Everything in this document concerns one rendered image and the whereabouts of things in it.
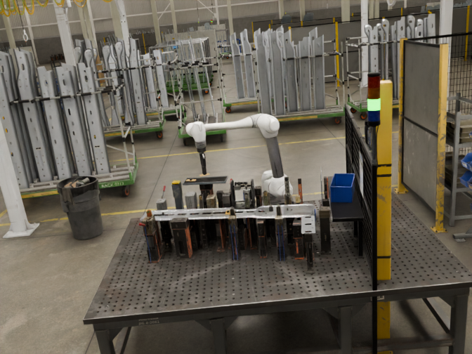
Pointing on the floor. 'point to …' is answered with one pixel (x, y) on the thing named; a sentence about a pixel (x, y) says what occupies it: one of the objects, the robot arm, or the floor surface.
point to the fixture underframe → (343, 330)
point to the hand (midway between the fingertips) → (204, 170)
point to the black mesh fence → (369, 239)
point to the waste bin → (81, 206)
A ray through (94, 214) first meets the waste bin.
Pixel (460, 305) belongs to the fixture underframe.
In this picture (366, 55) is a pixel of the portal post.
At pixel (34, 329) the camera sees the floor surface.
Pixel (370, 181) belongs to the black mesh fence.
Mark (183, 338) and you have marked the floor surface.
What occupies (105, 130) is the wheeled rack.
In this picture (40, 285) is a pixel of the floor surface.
